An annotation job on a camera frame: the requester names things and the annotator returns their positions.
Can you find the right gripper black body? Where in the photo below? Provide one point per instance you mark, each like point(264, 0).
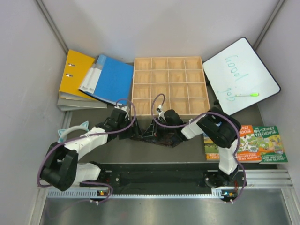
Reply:
point(161, 130)

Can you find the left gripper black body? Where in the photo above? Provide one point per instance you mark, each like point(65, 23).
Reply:
point(129, 132)

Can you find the brown floral necktie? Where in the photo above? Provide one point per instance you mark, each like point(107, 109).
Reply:
point(168, 140)

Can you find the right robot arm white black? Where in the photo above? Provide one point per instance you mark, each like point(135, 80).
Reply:
point(223, 130)

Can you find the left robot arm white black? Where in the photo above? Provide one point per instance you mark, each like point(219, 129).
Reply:
point(60, 167)

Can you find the Animal Farm book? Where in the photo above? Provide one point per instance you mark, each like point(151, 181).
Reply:
point(211, 149)

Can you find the wooden compartment tray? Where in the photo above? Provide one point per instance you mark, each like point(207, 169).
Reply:
point(174, 82)

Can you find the blue folder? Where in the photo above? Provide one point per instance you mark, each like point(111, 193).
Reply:
point(108, 80)

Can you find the teal cat-ear headphones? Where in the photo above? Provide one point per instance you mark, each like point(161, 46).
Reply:
point(64, 132)

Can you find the grey binder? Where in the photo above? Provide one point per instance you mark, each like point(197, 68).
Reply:
point(71, 105)

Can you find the orange Treehouse book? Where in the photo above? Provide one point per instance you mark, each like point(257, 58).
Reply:
point(248, 151)

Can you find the white whiteboard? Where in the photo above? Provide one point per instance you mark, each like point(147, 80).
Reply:
point(238, 69)

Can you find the green marker pen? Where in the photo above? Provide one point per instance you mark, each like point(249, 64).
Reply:
point(248, 95)

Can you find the green Treehouse book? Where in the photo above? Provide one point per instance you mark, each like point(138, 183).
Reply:
point(270, 146)

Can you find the yellow ring binder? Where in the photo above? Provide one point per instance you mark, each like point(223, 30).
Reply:
point(76, 68)

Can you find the white cable duct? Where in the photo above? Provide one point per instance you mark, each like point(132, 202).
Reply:
point(93, 193)

